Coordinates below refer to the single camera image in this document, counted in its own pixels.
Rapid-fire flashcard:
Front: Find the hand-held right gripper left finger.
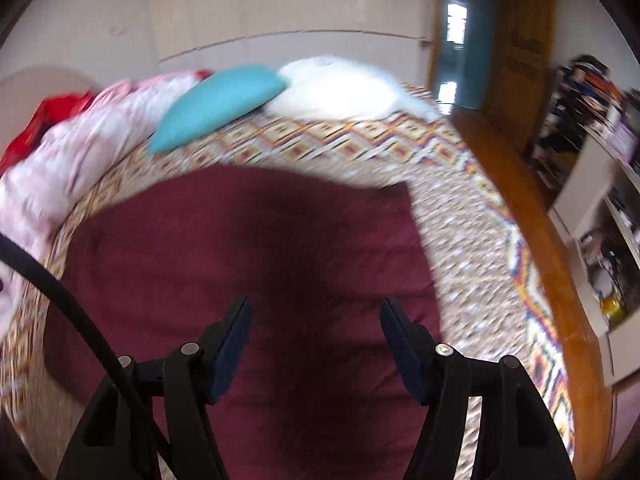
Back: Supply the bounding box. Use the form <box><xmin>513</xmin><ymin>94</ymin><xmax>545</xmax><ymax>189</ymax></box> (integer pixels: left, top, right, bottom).
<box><xmin>56</xmin><ymin>296</ymin><xmax>253</xmax><ymax>480</ymax></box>

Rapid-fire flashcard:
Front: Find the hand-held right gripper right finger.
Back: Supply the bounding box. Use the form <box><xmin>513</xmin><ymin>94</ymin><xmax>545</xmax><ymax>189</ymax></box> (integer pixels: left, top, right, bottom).
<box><xmin>380</xmin><ymin>298</ymin><xmax>576</xmax><ymax>480</ymax></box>

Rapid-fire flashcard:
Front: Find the maroon quilted coat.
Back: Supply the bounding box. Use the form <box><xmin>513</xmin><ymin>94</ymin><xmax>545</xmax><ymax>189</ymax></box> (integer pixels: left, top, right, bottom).
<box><xmin>45</xmin><ymin>165</ymin><xmax>443</xmax><ymax>480</ymax></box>

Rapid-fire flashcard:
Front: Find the patterned bedspread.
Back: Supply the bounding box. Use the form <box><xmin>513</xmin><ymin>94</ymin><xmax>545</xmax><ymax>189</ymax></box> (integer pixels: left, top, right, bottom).
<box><xmin>0</xmin><ymin>82</ymin><xmax>576</xmax><ymax>480</ymax></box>

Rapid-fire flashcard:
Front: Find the teal pillow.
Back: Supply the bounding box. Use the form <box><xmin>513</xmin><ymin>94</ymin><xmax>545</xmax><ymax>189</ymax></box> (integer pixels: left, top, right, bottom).
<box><xmin>148</xmin><ymin>64</ymin><xmax>291</xmax><ymax>156</ymax></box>

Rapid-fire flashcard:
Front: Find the pink white quilt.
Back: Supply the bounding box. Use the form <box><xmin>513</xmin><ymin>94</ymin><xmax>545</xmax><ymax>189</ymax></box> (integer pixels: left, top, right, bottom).
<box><xmin>0</xmin><ymin>71</ymin><xmax>213</xmax><ymax>341</ymax></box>

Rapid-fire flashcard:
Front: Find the cluttered white shelf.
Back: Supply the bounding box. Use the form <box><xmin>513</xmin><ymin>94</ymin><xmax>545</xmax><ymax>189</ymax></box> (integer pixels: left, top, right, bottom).
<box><xmin>530</xmin><ymin>55</ymin><xmax>640</xmax><ymax>386</ymax></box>

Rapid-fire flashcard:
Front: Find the white pillow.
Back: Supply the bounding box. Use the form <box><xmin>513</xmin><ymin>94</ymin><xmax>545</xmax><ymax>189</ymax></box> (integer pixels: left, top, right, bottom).
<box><xmin>267</xmin><ymin>56</ymin><xmax>443</xmax><ymax>123</ymax></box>

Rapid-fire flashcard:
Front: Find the red cloth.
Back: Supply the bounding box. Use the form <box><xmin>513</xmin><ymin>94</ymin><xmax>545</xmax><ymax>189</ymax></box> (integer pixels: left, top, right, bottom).
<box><xmin>0</xmin><ymin>69</ymin><xmax>213</xmax><ymax>171</ymax></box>

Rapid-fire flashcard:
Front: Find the wooden door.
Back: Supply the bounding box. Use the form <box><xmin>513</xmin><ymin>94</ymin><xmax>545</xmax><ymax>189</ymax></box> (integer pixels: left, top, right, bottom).
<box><xmin>480</xmin><ymin>0</ymin><xmax>558</xmax><ymax>156</ymax></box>

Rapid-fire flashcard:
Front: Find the beige headboard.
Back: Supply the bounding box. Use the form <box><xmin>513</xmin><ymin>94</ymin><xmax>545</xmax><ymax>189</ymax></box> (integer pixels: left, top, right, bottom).
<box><xmin>0</xmin><ymin>64</ymin><xmax>98</xmax><ymax>111</ymax></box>

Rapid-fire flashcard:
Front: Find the black cable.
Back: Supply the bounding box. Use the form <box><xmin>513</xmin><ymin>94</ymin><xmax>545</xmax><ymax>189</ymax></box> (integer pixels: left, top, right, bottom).
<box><xmin>0</xmin><ymin>235</ymin><xmax>173</xmax><ymax>480</ymax></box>

